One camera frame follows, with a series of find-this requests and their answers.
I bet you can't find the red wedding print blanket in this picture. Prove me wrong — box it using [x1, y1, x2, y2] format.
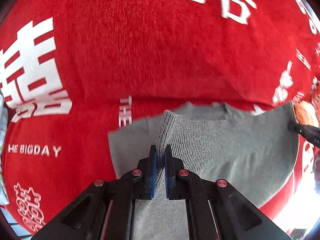
[1, 0, 319, 234]

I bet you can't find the grey knit sweater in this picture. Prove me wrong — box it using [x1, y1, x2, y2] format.
[108, 103, 299, 239]

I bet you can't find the orange folded garment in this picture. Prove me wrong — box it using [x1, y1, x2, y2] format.
[293, 101, 319, 128]

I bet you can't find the white floral cloth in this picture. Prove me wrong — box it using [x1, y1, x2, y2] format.
[0, 93, 9, 206]

